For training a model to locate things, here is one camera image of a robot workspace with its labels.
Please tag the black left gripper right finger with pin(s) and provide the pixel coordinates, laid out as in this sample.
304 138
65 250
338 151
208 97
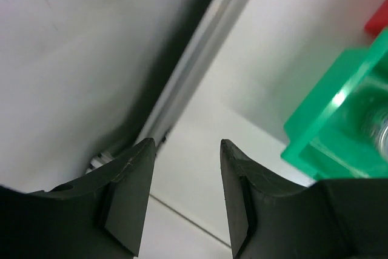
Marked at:
272 217

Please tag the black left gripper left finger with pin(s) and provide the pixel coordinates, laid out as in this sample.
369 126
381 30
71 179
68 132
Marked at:
98 215

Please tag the clear jar of paper clips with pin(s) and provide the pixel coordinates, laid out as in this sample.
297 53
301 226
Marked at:
370 112

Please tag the green plastic bin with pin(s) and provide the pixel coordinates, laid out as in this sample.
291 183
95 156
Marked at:
323 138

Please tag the red plastic bin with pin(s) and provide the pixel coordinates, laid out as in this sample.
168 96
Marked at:
378 21

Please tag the left side aluminium rail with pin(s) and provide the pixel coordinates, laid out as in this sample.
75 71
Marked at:
190 65

